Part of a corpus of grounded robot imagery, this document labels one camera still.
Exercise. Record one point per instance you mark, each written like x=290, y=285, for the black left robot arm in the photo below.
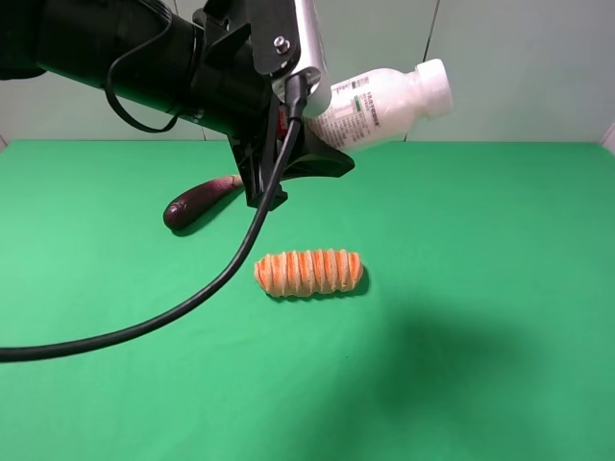
x=132, y=50

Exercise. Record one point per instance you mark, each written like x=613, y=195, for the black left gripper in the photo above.
x=232, y=84

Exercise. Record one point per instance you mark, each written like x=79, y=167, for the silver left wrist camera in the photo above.
x=286, y=41

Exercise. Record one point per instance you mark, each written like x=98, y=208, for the orange striped bread loaf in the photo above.
x=307, y=273

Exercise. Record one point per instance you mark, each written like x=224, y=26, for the purple eggplant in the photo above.
x=185, y=209

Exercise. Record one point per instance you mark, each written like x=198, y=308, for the white milk bottle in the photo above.
x=382, y=105

